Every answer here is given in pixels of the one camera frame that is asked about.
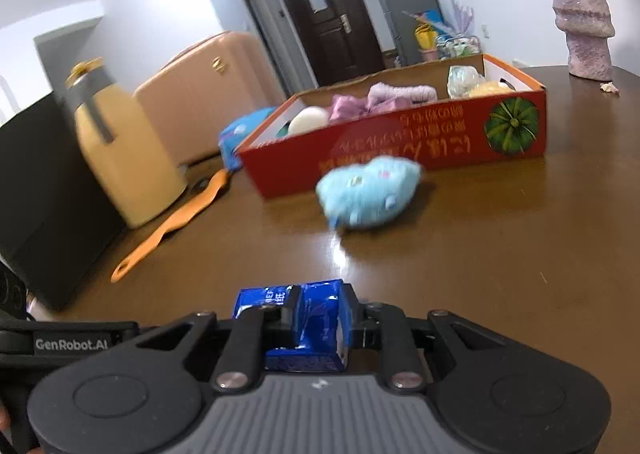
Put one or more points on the blue wet wipes pack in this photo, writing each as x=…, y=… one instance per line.
x=245, y=131

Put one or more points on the red cardboard box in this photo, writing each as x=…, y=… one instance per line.
x=400, y=139

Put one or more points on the person's left hand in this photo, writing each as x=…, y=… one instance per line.
x=4, y=421

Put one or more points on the yellow thermos jug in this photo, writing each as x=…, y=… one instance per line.
x=135, y=164

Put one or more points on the blue tissue packet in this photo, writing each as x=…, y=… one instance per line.
x=320, y=319

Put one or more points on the brown cardboard box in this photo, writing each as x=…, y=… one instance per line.
x=391, y=59

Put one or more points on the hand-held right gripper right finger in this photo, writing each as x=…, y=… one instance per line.
x=352, y=324

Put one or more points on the pink satin bow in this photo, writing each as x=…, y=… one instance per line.
x=347, y=108

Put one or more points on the light blue plush toy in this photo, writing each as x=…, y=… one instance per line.
x=370, y=191

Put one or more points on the black paper bag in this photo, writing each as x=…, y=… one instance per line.
x=55, y=214

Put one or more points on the dark brown door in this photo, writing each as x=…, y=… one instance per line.
x=330, y=24

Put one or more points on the pink textured vase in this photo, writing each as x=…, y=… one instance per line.
x=582, y=19

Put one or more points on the grey side door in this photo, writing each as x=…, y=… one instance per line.
x=262, y=39

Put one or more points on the purple cloth pouch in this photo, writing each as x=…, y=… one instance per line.
x=400, y=95

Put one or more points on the clear squishy bag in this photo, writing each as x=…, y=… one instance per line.
x=464, y=80

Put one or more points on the pink suitcase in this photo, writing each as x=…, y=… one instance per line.
x=205, y=94

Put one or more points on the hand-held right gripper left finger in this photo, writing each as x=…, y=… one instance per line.
x=287, y=314

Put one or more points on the white and yellow plush sheep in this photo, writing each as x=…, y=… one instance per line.
x=490, y=88

